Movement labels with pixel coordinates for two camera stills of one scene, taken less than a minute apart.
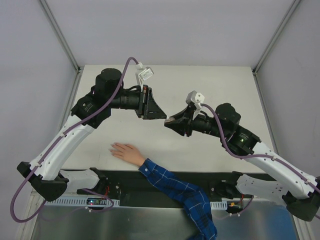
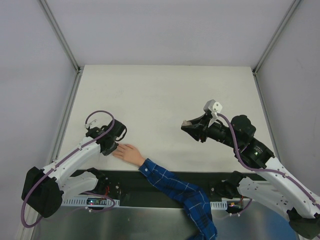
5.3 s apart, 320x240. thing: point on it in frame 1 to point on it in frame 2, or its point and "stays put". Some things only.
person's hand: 127,152 stays put
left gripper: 145,103 to 109,149
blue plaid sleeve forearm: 194,199 stays put
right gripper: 188,121 to 204,129
